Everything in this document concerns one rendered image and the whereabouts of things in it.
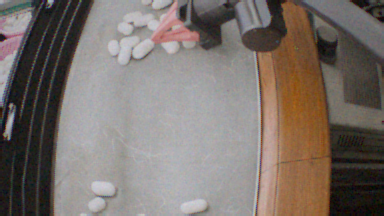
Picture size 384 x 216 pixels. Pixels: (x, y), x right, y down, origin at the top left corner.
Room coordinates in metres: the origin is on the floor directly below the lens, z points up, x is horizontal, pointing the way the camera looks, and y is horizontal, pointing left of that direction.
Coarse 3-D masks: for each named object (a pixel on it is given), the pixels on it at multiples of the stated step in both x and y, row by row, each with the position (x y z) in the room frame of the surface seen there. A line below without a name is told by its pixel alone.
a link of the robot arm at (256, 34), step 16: (256, 0) 0.53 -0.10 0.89; (272, 0) 0.54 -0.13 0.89; (240, 16) 0.51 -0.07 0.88; (256, 16) 0.50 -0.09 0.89; (272, 16) 0.49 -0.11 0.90; (240, 32) 0.49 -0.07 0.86; (256, 32) 0.48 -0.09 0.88; (272, 32) 0.48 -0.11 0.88; (256, 48) 0.48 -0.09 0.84; (272, 48) 0.48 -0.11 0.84
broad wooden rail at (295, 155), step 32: (288, 32) 0.59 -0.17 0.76; (288, 64) 0.52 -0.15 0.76; (320, 64) 0.53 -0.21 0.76; (288, 96) 0.46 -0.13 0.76; (320, 96) 0.46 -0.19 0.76; (288, 128) 0.41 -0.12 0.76; (320, 128) 0.40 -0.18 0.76; (288, 160) 0.36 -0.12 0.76; (320, 160) 0.34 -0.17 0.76; (288, 192) 0.30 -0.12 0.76; (320, 192) 0.29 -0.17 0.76
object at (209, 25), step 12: (192, 0) 0.59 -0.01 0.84; (204, 0) 0.58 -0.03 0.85; (216, 0) 0.57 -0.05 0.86; (192, 12) 0.56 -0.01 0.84; (204, 12) 0.56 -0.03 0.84; (216, 12) 0.56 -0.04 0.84; (228, 12) 0.55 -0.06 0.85; (192, 24) 0.54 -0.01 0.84; (204, 24) 0.55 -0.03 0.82; (216, 24) 0.56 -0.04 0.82; (204, 36) 0.53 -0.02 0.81; (216, 36) 0.54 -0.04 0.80
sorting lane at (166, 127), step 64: (128, 0) 0.74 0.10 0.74; (128, 64) 0.57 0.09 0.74; (192, 64) 0.55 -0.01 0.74; (256, 64) 0.54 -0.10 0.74; (64, 128) 0.46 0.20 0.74; (128, 128) 0.45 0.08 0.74; (192, 128) 0.45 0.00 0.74; (256, 128) 0.44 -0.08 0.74; (64, 192) 0.34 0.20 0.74; (128, 192) 0.35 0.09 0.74; (192, 192) 0.35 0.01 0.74; (256, 192) 0.33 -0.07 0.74
